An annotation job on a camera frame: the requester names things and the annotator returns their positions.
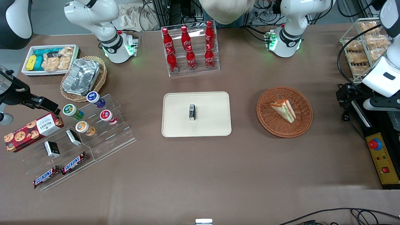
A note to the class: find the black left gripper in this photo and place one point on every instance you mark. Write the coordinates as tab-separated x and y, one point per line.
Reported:
346	92

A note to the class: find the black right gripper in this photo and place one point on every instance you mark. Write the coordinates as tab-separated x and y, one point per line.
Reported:
13	93

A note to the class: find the triangular sandwich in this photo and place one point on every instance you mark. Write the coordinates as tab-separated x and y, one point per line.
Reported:
284	111

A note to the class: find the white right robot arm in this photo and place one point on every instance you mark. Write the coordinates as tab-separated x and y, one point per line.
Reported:
93	15

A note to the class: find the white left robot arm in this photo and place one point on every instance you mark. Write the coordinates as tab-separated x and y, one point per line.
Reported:
293	18

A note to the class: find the silver foil tray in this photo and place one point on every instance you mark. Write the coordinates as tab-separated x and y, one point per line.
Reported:
81	76

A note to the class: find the oval tan wicker basket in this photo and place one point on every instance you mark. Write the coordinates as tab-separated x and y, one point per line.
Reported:
101	78

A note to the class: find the round brown wicker basket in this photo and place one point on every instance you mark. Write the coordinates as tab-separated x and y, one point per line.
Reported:
281	129

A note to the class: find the beige rectangular tray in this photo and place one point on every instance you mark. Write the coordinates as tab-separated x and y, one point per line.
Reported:
212	125

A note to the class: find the green lid yogurt cup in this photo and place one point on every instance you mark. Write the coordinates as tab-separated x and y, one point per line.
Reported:
70	110

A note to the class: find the cracker snack bag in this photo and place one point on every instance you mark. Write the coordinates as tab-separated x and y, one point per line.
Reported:
373	40
65	59
361	70
357	57
376	54
368	26
353	45
50	64

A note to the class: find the red Walkers cookie box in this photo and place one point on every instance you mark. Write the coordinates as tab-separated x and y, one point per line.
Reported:
31	131

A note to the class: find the white plastic bin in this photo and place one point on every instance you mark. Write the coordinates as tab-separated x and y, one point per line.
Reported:
26	72

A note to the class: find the small black white carton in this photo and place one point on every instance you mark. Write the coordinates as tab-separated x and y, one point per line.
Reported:
52	149
73	137

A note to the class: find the orange lid yogurt cup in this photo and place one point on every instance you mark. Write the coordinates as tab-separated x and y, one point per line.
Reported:
82	127

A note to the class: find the teal small box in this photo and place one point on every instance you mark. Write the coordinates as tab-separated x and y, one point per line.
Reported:
39	64

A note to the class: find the yellow small box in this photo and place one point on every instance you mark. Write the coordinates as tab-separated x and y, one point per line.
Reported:
31	62

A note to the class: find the blue lid yogurt cup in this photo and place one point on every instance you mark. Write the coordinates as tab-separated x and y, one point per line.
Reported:
93	97

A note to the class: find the teal flat packet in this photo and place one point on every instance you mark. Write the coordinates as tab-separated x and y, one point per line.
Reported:
42	51

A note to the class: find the steel pan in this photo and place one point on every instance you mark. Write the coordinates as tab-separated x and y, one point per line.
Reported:
394	122

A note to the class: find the clear acrylic stepped stand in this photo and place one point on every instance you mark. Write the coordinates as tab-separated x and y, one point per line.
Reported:
118	137
28	162

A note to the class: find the red lid yogurt cup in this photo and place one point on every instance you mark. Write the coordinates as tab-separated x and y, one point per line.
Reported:
107	115

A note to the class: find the Snickers chocolate bar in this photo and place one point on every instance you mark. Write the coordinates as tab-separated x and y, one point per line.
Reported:
74	163
46	176

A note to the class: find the yellow emergency stop control box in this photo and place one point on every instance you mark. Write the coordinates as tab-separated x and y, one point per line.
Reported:
382	159

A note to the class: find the crumpled beige bag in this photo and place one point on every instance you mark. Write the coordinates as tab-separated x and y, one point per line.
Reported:
134	17

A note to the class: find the red Coca-Cola bottle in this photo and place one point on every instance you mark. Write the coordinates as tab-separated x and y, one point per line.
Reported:
185	37
209	57
191	60
209	32
167	39
172	62

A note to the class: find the standing person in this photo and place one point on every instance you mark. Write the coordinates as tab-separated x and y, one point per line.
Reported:
225	11

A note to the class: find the small black grey box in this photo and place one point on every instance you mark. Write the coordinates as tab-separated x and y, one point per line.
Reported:
192	112

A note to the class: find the clear acrylic bottle rack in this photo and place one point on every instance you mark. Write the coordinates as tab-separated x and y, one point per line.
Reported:
200	70

